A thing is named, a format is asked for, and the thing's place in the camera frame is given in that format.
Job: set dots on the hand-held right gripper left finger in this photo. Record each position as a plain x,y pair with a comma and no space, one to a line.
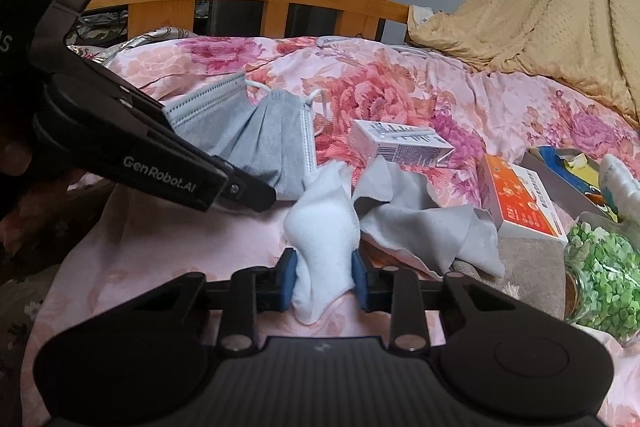
290,279

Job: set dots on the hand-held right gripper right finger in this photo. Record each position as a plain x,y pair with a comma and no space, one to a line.
359,282

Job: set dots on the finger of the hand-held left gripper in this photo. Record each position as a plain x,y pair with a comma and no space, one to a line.
250,192
135,104

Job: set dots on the grey face mask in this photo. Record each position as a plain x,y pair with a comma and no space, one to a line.
270,137

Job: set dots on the white sock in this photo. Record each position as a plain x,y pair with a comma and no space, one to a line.
320,227
617,187

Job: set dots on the grey sock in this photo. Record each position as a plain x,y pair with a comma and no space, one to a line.
425,227

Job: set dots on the cardboard tray with cartoon print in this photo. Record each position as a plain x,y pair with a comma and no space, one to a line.
555,177

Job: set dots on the person's left hand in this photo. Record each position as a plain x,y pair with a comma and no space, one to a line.
12,154

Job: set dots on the silver floral bed cover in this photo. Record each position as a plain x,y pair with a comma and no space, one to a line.
125,39

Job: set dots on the white medicine box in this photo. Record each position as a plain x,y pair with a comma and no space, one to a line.
395,144

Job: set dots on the orange medicine box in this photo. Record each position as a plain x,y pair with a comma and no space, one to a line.
520,197

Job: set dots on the pink floral bedsheet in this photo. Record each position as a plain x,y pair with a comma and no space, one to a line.
425,97

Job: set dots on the white cloth with star print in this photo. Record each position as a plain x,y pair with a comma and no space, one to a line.
420,19

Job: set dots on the bag of green peas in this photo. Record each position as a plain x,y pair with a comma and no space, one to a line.
605,272

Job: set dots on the yellow dotted quilt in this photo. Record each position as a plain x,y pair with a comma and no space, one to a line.
550,7

